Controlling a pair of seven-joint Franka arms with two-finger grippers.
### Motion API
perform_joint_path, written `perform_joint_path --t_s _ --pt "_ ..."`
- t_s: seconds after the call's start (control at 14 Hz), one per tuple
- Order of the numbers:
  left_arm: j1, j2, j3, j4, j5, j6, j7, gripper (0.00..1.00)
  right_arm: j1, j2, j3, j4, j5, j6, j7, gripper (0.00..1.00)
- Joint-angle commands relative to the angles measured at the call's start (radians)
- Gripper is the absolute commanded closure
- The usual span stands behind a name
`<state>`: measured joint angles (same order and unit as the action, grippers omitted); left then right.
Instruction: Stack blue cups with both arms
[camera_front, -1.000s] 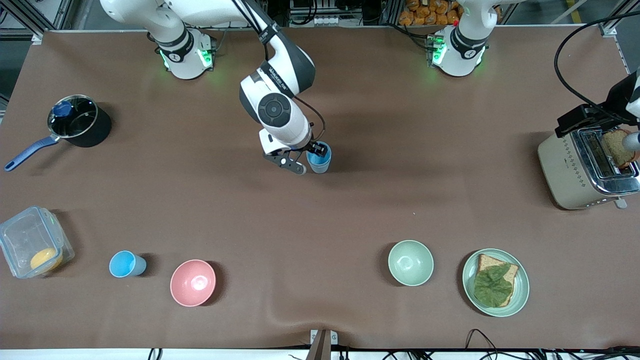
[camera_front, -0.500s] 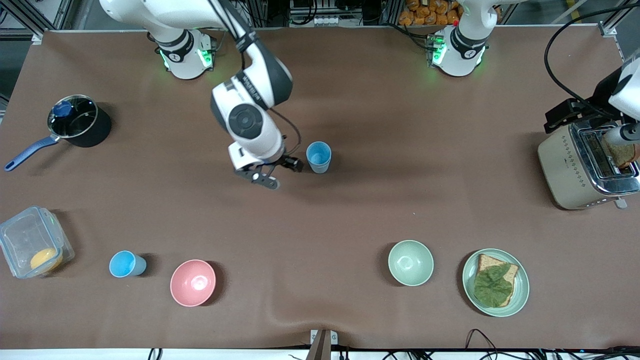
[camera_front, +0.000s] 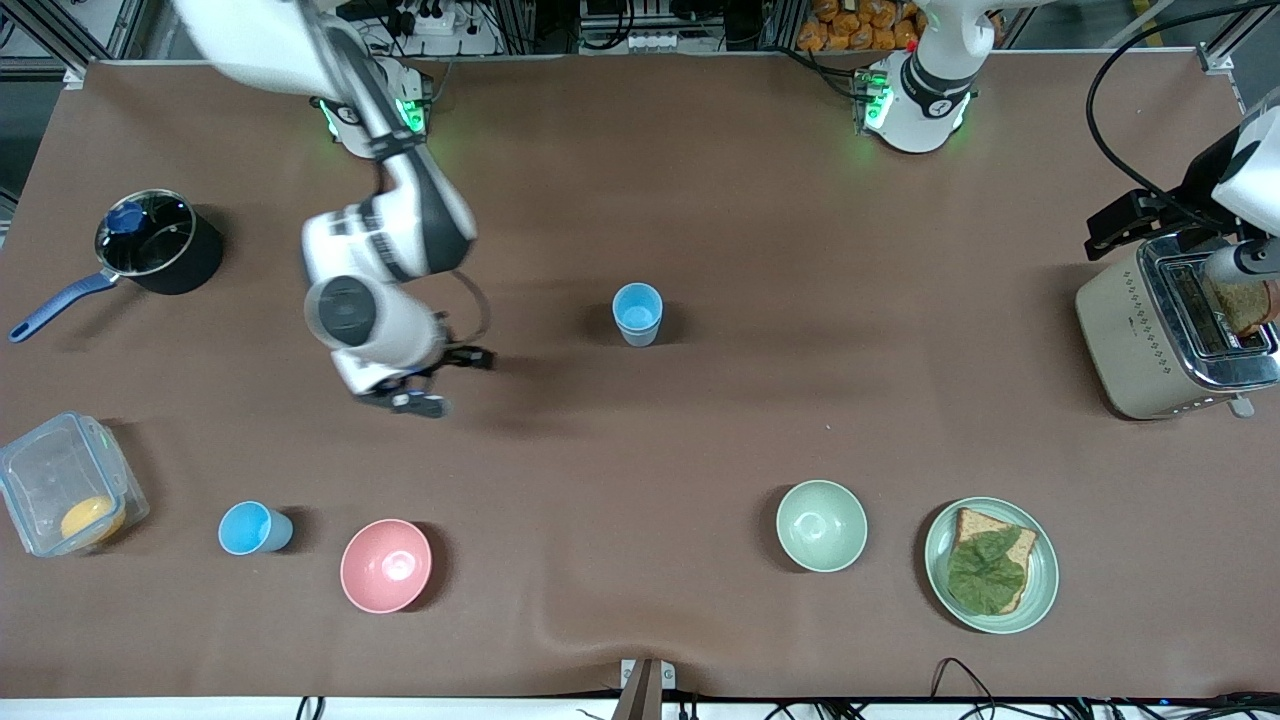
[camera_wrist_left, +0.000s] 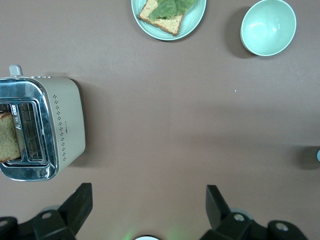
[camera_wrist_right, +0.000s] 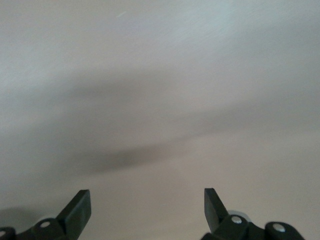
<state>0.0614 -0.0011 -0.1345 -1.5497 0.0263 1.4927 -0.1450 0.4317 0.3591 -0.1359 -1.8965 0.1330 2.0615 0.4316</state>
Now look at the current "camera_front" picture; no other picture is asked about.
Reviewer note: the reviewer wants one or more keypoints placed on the metal table clamp bracket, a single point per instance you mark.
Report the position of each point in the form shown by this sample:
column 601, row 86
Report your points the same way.
column 645, row 692

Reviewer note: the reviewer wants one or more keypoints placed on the brown table cover cloth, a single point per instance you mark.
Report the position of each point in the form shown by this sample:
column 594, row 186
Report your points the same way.
column 700, row 450

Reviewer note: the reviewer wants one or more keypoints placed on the pale green plate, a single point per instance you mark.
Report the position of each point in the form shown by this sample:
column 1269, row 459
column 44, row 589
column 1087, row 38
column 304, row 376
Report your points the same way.
column 1040, row 580

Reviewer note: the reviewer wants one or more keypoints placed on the pale green bowl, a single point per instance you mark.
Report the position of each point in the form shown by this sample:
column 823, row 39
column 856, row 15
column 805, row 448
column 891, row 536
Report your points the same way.
column 822, row 527

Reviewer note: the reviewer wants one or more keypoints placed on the green lettuce leaf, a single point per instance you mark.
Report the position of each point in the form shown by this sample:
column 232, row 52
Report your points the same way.
column 985, row 575

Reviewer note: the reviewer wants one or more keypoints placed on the beige and chrome toaster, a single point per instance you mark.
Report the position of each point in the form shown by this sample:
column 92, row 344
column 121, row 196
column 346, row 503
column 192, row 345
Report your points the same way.
column 1120, row 340

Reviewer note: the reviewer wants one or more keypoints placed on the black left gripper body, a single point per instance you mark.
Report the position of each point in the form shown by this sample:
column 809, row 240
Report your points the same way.
column 1189, row 186

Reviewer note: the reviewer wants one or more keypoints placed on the aluminium frame profile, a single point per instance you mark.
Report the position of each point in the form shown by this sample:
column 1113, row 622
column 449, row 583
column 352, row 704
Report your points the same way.
column 1215, row 55
column 60, row 35

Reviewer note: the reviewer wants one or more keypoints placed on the brown bread slice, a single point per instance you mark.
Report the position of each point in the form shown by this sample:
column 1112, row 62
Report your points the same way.
column 1248, row 308
column 975, row 522

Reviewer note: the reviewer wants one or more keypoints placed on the clear plastic food container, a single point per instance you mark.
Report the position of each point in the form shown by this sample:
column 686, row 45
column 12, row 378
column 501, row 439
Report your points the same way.
column 45, row 470

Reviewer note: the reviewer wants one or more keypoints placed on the glass lid with blue knob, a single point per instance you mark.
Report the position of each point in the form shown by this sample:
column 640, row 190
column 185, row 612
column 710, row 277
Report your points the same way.
column 150, row 240

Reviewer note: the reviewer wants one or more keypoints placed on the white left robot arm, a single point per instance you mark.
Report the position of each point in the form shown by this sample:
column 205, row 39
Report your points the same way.
column 920, row 100

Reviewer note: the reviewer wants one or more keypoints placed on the light blue plastic cup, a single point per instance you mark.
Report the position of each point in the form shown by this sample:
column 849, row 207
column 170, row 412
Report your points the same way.
column 637, row 339
column 637, row 306
column 250, row 528

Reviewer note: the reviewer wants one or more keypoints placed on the bag of orange round items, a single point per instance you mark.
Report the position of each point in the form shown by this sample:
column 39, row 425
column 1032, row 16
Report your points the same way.
column 860, row 25

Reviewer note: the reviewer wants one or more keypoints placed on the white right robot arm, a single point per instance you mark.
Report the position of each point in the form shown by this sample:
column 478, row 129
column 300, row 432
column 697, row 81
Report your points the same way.
column 390, row 240

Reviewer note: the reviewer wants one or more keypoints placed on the pink bowl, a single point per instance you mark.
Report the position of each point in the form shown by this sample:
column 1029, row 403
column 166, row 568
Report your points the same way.
column 386, row 566

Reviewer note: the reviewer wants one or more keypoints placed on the yellow lemon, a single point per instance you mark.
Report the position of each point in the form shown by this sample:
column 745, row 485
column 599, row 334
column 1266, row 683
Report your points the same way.
column 90, row 520

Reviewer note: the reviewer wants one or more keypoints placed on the white power strip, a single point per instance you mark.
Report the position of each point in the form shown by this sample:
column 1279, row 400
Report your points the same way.
column 655, row 42
column 435, row 18

